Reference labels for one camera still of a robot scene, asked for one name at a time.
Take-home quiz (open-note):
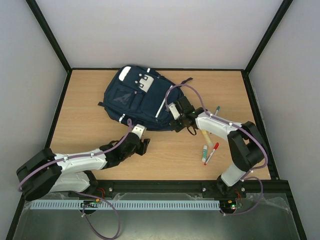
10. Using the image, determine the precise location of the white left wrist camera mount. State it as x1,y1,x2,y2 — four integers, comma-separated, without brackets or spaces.
131,124,146,139

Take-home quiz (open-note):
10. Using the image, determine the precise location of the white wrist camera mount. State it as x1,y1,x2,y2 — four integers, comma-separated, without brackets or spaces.
167,103,180,120
131,124,146,139

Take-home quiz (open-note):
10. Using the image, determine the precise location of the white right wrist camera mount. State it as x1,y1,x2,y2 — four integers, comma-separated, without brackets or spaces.
167,103,180,120

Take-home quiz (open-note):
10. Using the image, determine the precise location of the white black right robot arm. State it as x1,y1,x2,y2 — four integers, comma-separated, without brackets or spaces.
166,96,268,196

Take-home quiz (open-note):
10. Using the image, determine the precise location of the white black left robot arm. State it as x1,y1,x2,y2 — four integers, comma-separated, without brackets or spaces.
16,132,150,201

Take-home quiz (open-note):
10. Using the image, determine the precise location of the red capped white marker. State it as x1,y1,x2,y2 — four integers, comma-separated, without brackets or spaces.
204,142,219,166

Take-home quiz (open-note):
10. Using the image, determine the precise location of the green capped white marker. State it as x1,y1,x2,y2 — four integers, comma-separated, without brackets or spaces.
214,105,221,116

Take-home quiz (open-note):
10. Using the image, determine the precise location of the green white glue stick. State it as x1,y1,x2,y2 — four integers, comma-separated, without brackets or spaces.
201,145,208,163

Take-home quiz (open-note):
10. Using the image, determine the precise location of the black aluminium frame rail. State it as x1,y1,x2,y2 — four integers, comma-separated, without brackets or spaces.
84,179,291,200

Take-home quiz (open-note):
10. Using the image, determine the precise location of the yellow highlighter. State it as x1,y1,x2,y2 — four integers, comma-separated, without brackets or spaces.
201,130,213,147

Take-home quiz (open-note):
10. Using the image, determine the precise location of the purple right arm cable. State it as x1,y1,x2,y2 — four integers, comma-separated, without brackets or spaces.
164,84,270,216

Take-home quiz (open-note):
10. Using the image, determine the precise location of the light blue slotted cable duct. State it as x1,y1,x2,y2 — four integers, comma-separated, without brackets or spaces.
30,199,221,211

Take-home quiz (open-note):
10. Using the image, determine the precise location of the navy blue student backpack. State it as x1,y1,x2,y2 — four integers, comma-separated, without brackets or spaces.
98,65,184,132

